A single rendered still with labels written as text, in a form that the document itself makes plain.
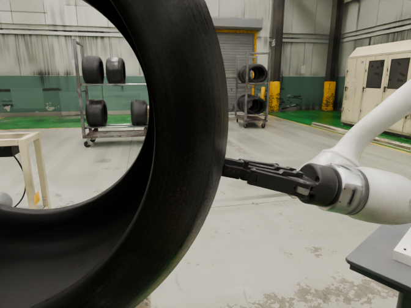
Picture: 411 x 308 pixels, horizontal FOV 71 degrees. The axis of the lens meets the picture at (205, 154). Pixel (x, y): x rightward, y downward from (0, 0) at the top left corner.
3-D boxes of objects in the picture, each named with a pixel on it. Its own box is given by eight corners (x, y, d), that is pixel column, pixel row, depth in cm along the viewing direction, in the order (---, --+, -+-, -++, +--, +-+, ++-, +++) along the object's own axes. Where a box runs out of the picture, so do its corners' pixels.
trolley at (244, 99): (268, 128, 763) (272, 51, 716) (244, 129, 757) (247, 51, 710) (254, 121, 891) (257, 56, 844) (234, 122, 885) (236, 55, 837)
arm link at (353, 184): (376, 176, 50) (347, 170, 48) (358, 223, 51) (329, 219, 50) (341, 162, 58) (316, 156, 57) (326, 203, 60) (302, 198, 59)
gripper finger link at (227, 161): (237, 178, 49) (238, 179, 49) (198, 170, 48) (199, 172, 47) (242, 161, 49) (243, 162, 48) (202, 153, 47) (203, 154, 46)
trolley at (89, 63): (154, 145, 564) (149, 40, 517) (81, 148, 542) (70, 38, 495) (153, 139, 625) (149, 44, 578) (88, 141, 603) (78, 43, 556)
